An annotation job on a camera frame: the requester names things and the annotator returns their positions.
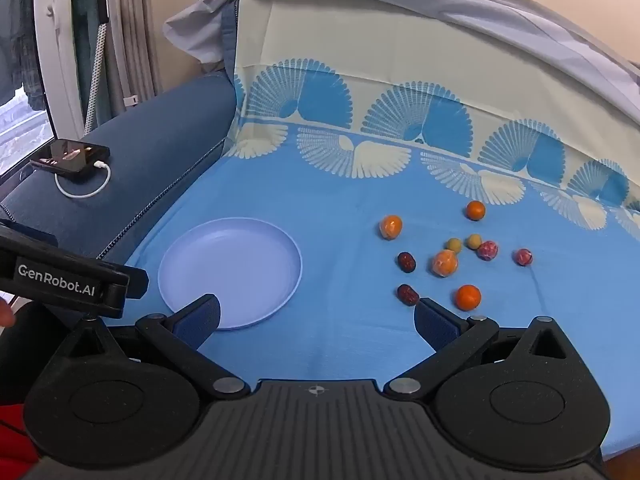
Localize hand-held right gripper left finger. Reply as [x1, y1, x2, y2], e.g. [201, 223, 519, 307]
[49, 294, 251, 401]

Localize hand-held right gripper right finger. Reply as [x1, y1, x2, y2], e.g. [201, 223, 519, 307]
[382, 298, 587, 399]

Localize light purple plate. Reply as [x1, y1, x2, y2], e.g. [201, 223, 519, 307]
[158, 217, 304, 331]

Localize plastic-wrapped orange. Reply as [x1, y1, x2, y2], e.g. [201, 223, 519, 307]
[432, 249, 460, 278]
[379, 215, 404, 240]

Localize small orange fruit lower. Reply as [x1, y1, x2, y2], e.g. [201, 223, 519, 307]
[455, 284, 482, 310]

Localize black phone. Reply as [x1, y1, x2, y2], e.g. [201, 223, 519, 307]
[30, 140, 111, 177]

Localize person's red clothing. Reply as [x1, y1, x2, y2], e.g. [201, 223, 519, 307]
[0, 402, 42, 467]

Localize blue fan-print cloth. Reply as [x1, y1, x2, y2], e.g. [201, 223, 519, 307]
[120, 0, 640, 463]

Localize white ribbed curtain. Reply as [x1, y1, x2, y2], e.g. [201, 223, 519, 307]
[106, 0, 162, 107]

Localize white charging cable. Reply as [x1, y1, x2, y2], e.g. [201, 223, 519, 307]
[54, 161, 112, 199]

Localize striped cord with black handle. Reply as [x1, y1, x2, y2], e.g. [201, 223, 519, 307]
[81, 0, 112, 136]

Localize white window frame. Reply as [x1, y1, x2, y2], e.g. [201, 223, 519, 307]
[31, 0, 93, 137]

